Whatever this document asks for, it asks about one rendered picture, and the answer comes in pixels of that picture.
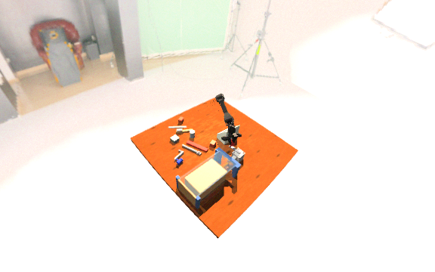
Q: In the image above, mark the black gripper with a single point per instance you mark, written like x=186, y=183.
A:
x=225, y=138

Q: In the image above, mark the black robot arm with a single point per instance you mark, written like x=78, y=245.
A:
x=228, y=119

